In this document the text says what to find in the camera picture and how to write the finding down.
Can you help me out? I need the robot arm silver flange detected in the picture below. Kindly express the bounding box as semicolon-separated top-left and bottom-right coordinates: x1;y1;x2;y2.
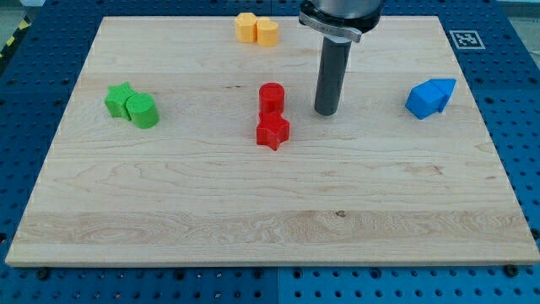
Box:
299;0;385;43

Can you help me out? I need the yellow heart block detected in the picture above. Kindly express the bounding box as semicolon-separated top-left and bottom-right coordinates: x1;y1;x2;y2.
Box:
256;17;279;47

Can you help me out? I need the red star block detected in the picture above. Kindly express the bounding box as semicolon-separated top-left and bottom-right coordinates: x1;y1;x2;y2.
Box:
256;111;290;150

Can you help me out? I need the red cylinder block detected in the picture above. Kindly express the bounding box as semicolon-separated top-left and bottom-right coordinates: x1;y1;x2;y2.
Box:
259;83;285;113

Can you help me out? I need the wooden board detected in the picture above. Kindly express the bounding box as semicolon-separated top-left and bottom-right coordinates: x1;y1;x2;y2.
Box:
6;16;539;268

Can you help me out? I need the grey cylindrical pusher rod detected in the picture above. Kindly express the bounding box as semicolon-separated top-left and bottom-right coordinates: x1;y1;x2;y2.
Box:
314;36;352;116

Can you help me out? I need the yellow hexagon block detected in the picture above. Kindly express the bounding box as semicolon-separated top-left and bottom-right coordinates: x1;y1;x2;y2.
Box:
235;13;258;43

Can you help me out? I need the green cylinder block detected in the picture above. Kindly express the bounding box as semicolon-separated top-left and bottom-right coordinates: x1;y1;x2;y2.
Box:
126;93;159;128

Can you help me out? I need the green star block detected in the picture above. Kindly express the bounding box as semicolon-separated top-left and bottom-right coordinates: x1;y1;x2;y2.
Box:
104;82;137;121

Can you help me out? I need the blue cube block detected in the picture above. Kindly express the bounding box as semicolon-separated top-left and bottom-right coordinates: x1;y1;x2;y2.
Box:
405;79;449;120

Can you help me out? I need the blue triangle block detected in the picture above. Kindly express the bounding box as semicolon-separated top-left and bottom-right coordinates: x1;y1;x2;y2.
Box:
430;79;456;112

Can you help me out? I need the white fiducial marker tag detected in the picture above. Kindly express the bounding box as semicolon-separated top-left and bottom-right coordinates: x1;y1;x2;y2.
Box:
450;30;485;50

